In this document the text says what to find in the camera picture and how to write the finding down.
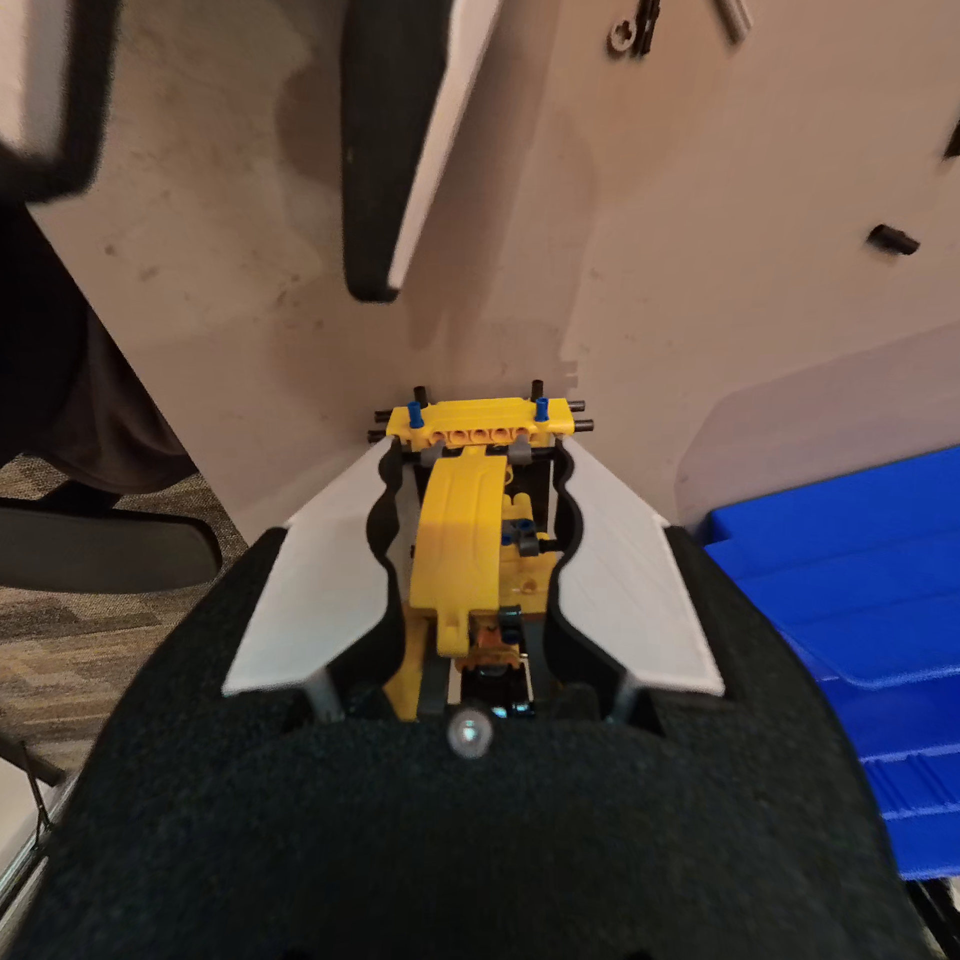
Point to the grey toy brick piece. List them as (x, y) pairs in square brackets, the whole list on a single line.
[(733, 19)]

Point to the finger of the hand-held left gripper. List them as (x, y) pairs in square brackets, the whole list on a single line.
[(375, 150), (90, 97)]

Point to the black toy brick pin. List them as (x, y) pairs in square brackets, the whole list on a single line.
[(892, 240)]

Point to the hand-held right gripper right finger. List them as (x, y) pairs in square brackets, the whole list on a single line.
[(637, 592)]

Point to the black round-holed toy brick connector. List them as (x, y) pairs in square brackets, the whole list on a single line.
[(626, 30)]

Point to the dark toy brick piece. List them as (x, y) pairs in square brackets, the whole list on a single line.
[(952, 139)]

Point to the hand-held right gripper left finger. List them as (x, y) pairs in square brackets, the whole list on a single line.
[(315, 585)]

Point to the yellow toy brick assembly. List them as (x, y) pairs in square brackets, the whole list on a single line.
[(454, 540)]

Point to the blue plastic bin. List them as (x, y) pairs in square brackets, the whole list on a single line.
[(915, 787), (862, 570)]

